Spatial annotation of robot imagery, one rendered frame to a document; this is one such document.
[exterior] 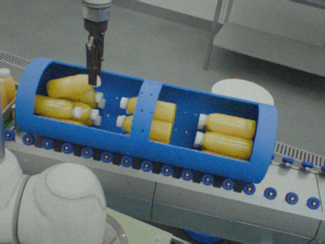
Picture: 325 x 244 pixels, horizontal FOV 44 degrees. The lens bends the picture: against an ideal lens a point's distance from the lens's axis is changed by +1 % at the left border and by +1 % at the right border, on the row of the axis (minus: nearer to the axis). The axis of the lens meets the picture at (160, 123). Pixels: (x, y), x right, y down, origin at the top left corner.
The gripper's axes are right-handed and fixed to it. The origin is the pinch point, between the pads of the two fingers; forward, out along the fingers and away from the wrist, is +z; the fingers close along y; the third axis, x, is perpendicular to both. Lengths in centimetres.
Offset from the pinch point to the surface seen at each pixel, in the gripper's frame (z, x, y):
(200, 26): 119, -23, 336
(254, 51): 96, -81, 248
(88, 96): 12.3, 3.1, 3.0
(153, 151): 17.4, -25.4, -13.6
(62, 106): 11.6, 9.1, -7.1
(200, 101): 11.6, -37.7, 13.5
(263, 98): 21, -65, 41
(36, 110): 14.6, 18.1, -8.6
